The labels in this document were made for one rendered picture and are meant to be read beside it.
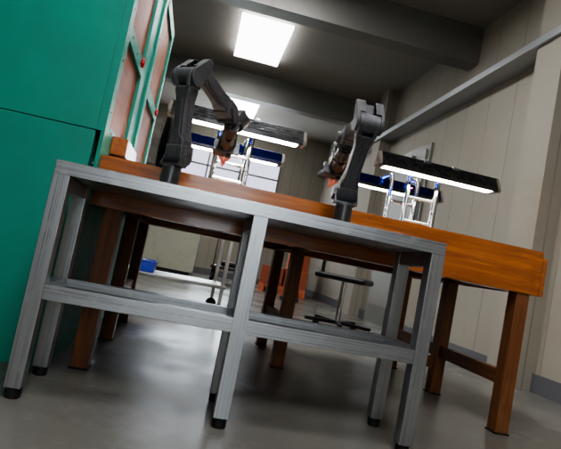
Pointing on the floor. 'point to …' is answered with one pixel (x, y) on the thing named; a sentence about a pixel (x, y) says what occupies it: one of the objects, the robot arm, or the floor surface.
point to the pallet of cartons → (285, 278)
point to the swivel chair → (339, 298)
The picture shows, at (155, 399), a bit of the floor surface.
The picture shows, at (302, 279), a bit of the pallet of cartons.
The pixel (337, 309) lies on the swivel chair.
